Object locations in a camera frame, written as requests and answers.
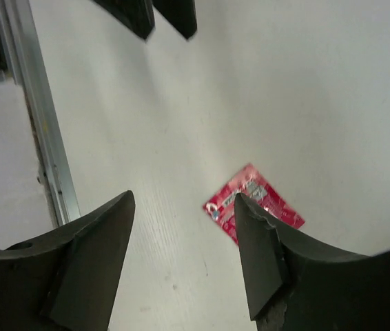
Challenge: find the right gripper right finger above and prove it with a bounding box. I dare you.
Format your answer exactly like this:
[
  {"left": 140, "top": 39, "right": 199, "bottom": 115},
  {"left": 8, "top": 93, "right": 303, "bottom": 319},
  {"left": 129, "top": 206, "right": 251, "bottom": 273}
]
[{"left": 234, "top": 193, "right": 390, "bottom": 330}]

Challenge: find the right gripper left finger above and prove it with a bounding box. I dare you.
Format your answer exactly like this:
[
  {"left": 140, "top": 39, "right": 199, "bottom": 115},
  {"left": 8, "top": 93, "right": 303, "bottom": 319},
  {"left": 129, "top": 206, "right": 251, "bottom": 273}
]
[{"left": 0, "top": 191, "right": 136, "bottom": 330}]

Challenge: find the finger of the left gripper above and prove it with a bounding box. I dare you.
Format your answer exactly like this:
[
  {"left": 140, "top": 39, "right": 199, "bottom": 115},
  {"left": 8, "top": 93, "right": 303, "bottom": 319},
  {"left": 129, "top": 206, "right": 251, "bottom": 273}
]
[
  {"left": 152, "top": 0, "right": 197, "bottom": 40},
  {"left": 94, "top": 0, "right": 155, "bottom": 41}
]

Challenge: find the red snack sachet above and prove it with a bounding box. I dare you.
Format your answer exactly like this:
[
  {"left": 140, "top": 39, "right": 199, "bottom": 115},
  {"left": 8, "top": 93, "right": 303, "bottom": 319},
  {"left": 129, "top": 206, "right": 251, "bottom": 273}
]
[{"left": 201, "top": 163, "right": 307, "bottom": 246}]

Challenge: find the aluminium table rail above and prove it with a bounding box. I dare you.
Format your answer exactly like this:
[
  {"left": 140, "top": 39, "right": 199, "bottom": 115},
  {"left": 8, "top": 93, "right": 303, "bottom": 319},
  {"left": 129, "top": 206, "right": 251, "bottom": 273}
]
[{"left": 0, "top": 1, "right": 80, "bottom": 226}]

